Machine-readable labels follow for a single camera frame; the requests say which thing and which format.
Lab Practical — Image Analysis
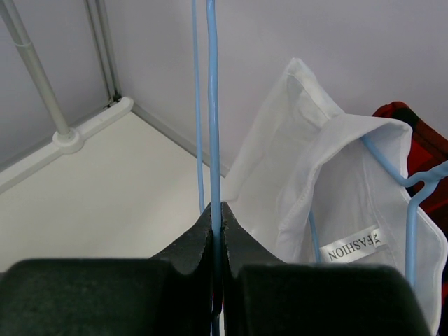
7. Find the red black plaid shirt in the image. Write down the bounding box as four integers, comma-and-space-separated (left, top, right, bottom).
374, 101, 447, 233

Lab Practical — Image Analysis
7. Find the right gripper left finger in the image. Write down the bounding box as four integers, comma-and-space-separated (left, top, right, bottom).
1, 209, 213, 335

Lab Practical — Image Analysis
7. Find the light blue hanger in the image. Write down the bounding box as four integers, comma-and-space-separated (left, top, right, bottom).
191, 1, 223, 335

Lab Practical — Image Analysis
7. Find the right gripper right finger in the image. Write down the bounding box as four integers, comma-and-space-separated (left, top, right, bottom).
221, 203, 430, 335

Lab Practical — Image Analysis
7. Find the white shirt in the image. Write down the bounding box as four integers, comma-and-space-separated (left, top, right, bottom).
223, 57, 448, 333

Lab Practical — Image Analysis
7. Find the left rack upright pole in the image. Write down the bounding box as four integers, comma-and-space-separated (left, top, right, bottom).
1, 0, 71, 139

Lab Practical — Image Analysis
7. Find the blue hanger under white shirt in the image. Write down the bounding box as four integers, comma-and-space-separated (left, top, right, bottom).
307, 134, 448, 284

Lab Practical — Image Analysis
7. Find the white rack foot bar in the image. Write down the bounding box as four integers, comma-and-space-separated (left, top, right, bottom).
1, 97, 134, 193

